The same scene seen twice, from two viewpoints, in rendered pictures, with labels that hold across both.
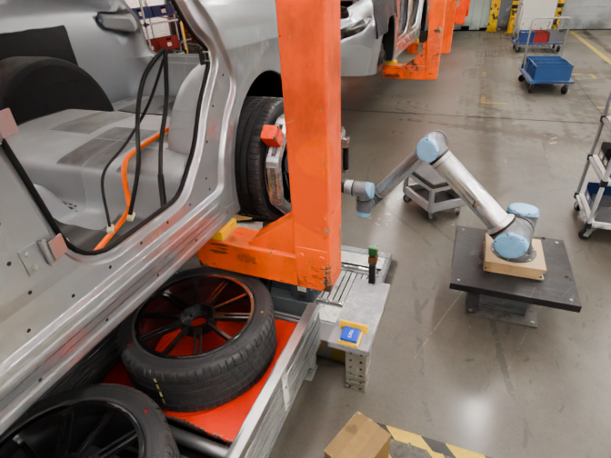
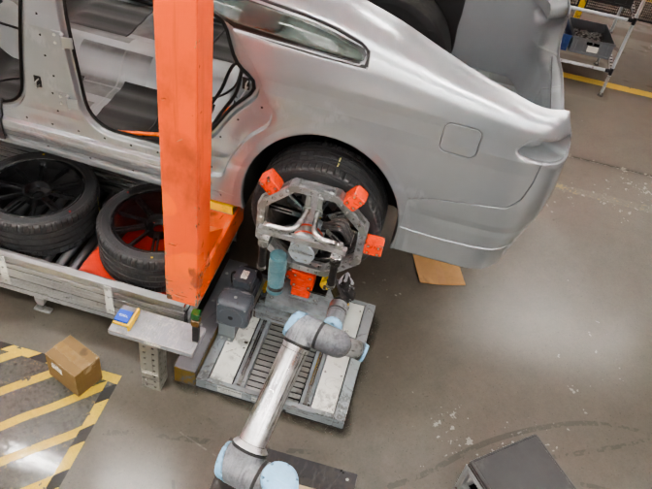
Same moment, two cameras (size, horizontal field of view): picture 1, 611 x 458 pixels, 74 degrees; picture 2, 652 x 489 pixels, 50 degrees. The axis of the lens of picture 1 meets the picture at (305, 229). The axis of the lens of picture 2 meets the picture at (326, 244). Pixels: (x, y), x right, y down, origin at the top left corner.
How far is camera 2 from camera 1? 316 cm
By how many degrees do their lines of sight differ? 58
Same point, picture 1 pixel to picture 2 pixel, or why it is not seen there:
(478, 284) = not seen: hidden behind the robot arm
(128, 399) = (81, 202)
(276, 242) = not seen: hidden behind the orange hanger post
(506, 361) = not seen: outside the picture
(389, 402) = (131, 404)
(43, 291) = (64, 115)
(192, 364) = (103, 225)
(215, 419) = (93, 264)
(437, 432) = (96, 437)
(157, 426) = (57, 218)
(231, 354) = (109, 244)
